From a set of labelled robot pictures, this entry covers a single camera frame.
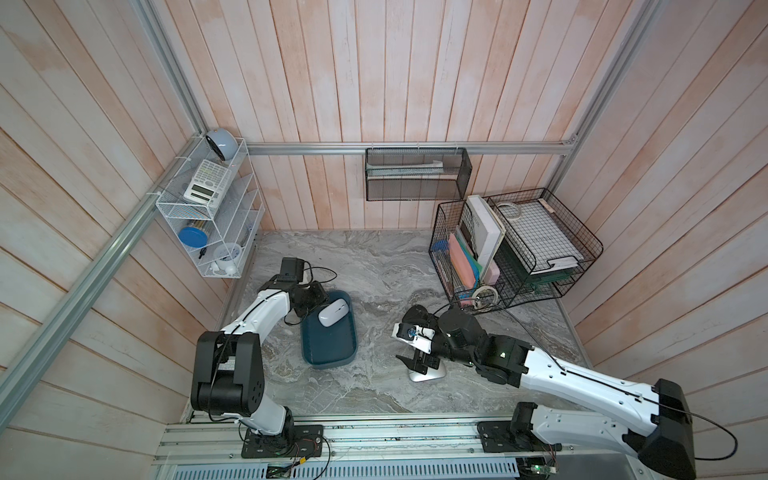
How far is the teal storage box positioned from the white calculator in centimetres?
40

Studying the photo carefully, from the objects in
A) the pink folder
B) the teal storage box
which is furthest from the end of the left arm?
the pink folder

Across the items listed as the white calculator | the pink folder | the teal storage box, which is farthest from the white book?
the white calculator

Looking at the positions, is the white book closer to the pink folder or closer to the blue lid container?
the pink folder

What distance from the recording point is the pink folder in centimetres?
100

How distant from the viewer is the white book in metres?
0.87

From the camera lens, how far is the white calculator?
73cm

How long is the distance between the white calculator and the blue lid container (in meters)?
0.09

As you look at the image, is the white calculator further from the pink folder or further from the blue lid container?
the pink folder

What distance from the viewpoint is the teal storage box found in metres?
0.85

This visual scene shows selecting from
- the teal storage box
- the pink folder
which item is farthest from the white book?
the teal storage box

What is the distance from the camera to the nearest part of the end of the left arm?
0.67 m

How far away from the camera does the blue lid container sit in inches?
30.5

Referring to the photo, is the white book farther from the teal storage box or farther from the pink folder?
the teal storage box

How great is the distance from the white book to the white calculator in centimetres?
74
